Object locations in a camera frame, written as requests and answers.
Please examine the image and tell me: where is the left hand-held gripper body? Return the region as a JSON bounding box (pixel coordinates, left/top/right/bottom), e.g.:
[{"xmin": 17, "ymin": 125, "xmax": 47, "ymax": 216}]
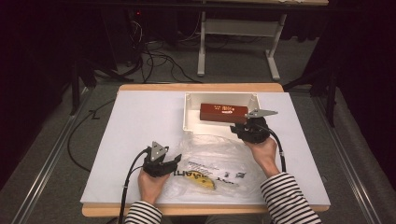
[{"xmin": 142, "ymin": 141, "xmax": 170, "ymax": 178}]

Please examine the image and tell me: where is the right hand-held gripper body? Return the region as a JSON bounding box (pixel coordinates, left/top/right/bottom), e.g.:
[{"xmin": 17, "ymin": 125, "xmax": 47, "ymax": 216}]
[{"xmin": 241, "ymin": 107, "xmax": 279, "ymax": 145}]

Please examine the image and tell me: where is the red-brown rectangular box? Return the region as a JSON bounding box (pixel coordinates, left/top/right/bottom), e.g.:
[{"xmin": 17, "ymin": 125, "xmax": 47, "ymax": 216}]
[{"xmin": 199, "ymin": 103, "xmax": 250, "ymax": 124}]

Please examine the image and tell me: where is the clear plastic bag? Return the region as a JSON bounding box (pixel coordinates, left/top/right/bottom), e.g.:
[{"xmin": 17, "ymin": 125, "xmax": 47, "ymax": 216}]
[{"xmin": 160, "ymin": 133, "xmax": 269, "ymax": 200}]

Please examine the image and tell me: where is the white plastic bin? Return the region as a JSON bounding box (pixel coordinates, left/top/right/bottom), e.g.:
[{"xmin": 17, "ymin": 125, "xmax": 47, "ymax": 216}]
[{"xmin": 182, "ymin": 91, "xmax": 267, "ymax": 140}]

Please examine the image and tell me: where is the person's right hand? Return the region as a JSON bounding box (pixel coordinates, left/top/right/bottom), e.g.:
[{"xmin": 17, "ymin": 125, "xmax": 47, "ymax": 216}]
[{"xmin": 245, "ymin": 136, "xmax": 281, "ymax": 179}]

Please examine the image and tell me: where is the person's left hand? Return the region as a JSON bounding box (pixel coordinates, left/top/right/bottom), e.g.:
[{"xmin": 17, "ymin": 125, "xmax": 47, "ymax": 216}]
[{"xmin": 137, "ymin": 169, "xmax": 171, "ymax": 205}]

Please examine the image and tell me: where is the black metal stand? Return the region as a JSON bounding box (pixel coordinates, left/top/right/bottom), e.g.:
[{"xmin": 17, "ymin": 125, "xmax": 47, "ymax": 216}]
[
  {"xmin": 282, "ymin": 66, "xmax": 340, "ymax": 128},
  {"xmin": 69, "ymin": 57, "xmax": 125, "ymax": 117}
]

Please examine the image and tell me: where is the white-legged desk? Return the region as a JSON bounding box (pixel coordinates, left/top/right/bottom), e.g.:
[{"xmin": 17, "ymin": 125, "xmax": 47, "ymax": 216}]
[{"xmin": 196, "ymin": 0, "xmax": 330, "ymax": 82}]

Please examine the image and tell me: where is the dark computer tower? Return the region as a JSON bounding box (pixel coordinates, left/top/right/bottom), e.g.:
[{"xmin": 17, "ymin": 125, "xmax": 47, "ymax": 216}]
[{"xmin": 102, "ymin": 7, "xmax": 148, "ymax": 64}]

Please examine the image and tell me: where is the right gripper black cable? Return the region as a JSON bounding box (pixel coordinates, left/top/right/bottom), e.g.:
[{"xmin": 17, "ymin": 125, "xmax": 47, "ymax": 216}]
[{"xmin": 264, "ymin": 124, "xmax": 288, "ymax": 174}]

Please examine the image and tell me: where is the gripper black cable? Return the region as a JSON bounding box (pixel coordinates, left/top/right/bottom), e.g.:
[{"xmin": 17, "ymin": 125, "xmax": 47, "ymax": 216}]
[
  {"xmin": 117, "ymin": 147, "xmax": 151, "ymax": 224},
  {"xmin": 264, "ymin": 124, "xmax": 288, "ymax": 174}
]

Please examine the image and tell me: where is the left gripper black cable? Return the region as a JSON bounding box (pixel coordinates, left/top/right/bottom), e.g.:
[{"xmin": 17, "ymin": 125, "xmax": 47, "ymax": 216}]
[{"xmin": 117, "ymin": 147, "xmax": 151, "ymax": 224}]

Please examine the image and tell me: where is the black floor cable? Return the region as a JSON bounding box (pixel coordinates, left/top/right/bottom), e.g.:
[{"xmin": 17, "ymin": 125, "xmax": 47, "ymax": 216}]
[{"xmin": 66, "ymin": 98, "xmax": 117, "ymax": 174}]

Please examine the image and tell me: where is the metal floor rail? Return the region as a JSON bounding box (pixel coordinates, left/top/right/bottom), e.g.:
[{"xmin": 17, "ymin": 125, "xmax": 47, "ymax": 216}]
[
  {"xmin": 311, "ymin": 92, "xmax": 376, "ymax": 224},
  {"xmin": 11, "ymin": 87, "xmax": 94, "ymax": 224}
]

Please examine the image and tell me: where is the tangle of black cables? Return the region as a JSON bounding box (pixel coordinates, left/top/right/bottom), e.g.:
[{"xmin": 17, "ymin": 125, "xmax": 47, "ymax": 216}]
[{"xmin": 124, "ymin": 18, "xmax": 204, "ymax": 84}]

